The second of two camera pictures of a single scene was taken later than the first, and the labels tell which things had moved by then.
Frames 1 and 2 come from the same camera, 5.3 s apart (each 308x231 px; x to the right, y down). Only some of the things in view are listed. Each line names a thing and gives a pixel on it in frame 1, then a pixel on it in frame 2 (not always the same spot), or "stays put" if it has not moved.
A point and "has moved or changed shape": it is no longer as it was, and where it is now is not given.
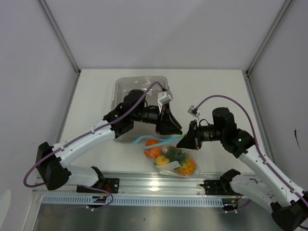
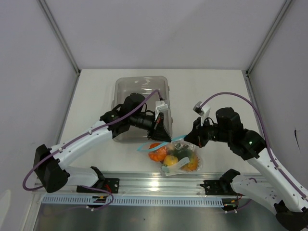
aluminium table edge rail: x=144 y=184 stays put
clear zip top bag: x=168 y=158 has moved or changed shape
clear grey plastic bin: x=123 y=85 stays put
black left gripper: x=166 y=124 -> x=159 y=133
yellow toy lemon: x=161 y=160 -> x=170 y=160
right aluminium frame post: x=277 y=20 stays put
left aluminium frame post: x=60 y=35 stays put
